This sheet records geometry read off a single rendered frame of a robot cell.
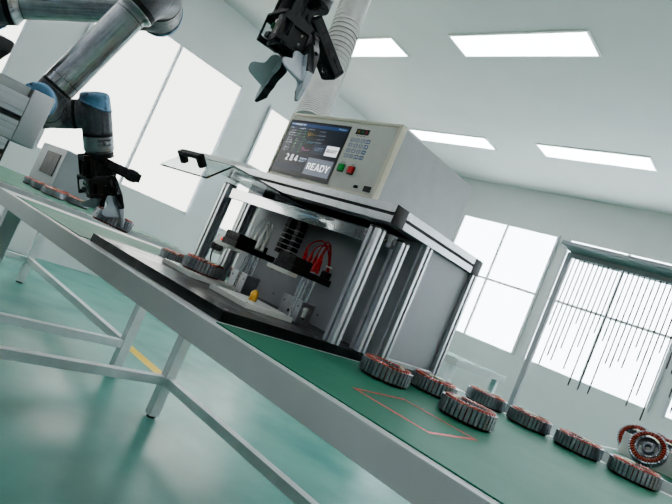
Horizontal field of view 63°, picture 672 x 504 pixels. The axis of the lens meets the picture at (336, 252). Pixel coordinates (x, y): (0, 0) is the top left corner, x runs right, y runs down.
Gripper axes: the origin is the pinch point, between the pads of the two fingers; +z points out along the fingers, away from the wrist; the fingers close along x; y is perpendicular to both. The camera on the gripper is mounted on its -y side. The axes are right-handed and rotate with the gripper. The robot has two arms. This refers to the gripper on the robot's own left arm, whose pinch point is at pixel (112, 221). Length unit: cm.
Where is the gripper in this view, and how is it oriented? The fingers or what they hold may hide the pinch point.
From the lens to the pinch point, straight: 168.6
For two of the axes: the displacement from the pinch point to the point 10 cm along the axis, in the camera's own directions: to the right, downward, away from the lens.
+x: 7.4, 2.8, -6.1
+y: -6.7, 2.2, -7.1
